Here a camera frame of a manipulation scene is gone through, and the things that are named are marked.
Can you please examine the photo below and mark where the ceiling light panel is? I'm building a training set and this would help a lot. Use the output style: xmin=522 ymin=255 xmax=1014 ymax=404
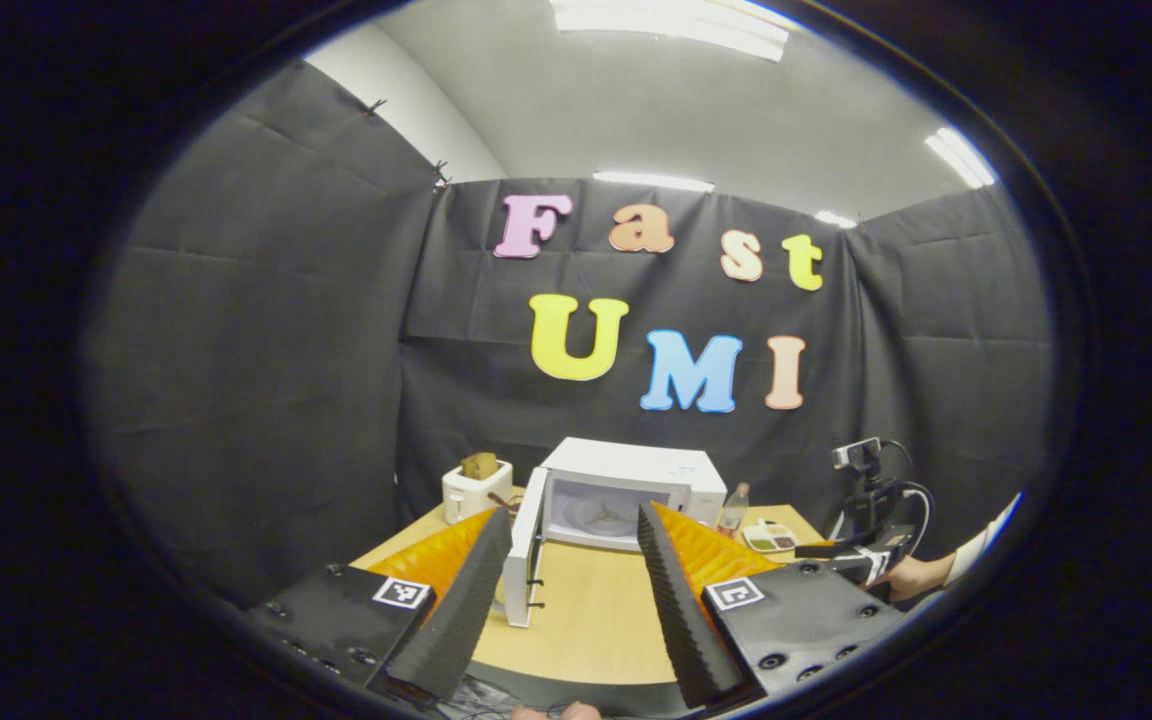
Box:
xmin=551 ymin=0 xmax=789 ymax=63
xmin=591 ymin=172 xmax=715 ymax=193
xmin=926 ymin=128 xmax=995 ymax=188

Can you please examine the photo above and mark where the clear bottle red label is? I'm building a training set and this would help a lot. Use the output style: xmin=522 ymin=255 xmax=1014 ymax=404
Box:
xmin=716 ymin=483 xmax=750 ymax=539

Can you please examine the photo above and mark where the white microwave oven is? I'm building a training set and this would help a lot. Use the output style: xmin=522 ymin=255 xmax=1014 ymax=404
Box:
xmin=503 ymin=437 xmax=729 ymax=629

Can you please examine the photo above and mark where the white divided grain dish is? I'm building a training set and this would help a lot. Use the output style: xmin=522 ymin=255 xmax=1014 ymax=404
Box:
xmin=741 ymin=520 xmax=799 ymax=554

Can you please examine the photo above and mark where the white toaster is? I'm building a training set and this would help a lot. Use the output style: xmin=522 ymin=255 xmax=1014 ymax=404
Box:
xmin=441 ymin=452 xmax=515 ymax=526

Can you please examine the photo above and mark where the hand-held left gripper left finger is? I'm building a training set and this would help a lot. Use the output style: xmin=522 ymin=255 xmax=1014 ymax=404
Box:
xmin=246 ymin=507 xmax=515 ymax=706

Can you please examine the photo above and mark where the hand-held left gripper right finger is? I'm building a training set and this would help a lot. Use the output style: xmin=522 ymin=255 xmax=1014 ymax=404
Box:
xmin=636 ymin=502 xmax=907 ymax=711

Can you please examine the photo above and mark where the black camera cable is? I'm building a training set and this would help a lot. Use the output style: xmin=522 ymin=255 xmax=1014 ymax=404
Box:
xmin=881 ymin=438 xmax=937 ymax=561

